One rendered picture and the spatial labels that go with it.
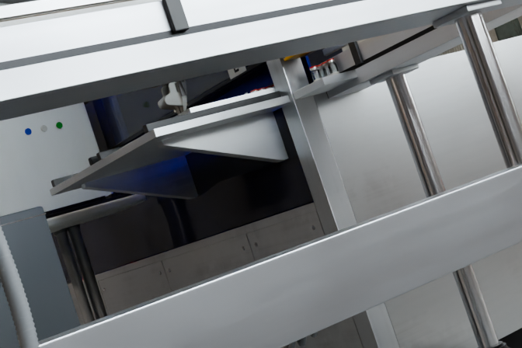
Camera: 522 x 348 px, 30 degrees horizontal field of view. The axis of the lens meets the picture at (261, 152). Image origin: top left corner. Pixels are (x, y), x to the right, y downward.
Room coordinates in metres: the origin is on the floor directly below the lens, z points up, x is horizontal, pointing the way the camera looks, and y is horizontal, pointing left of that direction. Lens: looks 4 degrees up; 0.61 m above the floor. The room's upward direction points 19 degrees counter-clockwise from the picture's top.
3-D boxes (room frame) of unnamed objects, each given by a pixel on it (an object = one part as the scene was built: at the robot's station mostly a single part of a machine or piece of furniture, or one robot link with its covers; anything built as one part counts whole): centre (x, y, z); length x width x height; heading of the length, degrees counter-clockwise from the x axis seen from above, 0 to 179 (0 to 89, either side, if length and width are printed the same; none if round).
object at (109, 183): (2.85, 0.37, 0.79); 0.34 x 0.03 x 0.13; 125
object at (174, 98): (2.38, 0.16, 0.95); 0.06 x 0.03 x 0.09; 125
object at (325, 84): (2.43, -0.22, 0.87); 0.14 x 0.13 x 0.02; 125
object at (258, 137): (2.44, 0.08, 0.79); 0.34 x 0.03 x 0.13; 125
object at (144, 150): (2.65, 0.22, 0.87); 0.70 x 0.48 x 0.02; 35
